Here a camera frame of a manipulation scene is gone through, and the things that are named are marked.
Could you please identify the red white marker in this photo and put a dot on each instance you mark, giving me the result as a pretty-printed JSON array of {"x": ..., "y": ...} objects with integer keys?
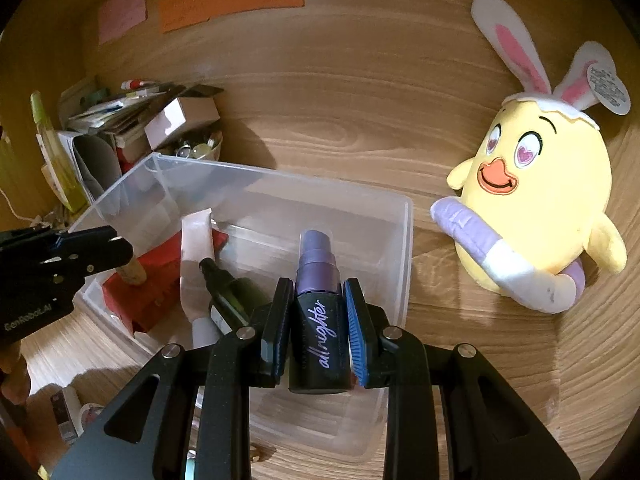
[{"x": 135, "y": 84}]

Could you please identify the pink sticky note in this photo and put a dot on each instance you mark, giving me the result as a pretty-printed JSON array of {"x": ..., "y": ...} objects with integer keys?
[{"x": 115, "y": 17}]

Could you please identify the clear plastic bin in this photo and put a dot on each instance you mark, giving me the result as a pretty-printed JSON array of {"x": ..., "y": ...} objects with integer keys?
[{"x": 264, "y": 213}]

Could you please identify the stack of books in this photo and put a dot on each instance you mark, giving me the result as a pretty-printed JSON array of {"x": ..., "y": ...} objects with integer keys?
[{"x": 124, "y": 118}]

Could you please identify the red box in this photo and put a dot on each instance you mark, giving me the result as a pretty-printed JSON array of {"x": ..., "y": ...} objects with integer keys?
[{"x": 141, "y": 308}]

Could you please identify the white pink tube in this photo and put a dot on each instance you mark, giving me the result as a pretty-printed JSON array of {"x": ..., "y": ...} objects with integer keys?
[{"x": 196, "y": 245}]

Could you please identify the white cardboard box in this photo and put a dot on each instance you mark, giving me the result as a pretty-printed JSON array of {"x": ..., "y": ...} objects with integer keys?
[{"x": 179, "y": 116}]

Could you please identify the purple black spray bottle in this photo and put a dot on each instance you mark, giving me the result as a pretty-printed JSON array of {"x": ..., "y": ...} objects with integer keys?
[{"x": 319, "y": 335}]

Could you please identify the white folded papers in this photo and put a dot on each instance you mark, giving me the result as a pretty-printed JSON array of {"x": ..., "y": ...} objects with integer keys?
[{"x": 93, "y": 160}]

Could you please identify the yellow green spray bottle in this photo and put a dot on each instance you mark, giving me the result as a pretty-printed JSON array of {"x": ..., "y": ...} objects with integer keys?
[{"x": 57, "y": 169}]

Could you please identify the yellow chick plush toy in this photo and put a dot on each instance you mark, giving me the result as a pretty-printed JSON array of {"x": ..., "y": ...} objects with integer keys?
[{"x": 532, "y": 200}]

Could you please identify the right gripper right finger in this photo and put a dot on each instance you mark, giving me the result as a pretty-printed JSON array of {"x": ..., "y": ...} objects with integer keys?
[{"x": 365, "y": 325}]

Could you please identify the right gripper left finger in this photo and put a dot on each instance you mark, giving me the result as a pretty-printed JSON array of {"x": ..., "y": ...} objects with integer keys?
[{"x": 275, "y": 332}]

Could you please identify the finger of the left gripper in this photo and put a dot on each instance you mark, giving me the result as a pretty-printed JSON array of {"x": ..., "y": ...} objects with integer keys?
[{"x": 93, "y": 251}]

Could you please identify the left hand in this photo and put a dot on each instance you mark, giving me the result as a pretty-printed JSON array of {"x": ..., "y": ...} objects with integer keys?
[{"x": 16, "y": 383}]

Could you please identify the dark green dropper bottle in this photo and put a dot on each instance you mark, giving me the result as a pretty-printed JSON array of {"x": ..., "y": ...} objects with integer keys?
[{"x": 233, "y": 301}]

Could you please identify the wooden stamp block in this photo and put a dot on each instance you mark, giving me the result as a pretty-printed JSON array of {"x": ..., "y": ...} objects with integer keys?
[{"x": 132, "y": 273}]

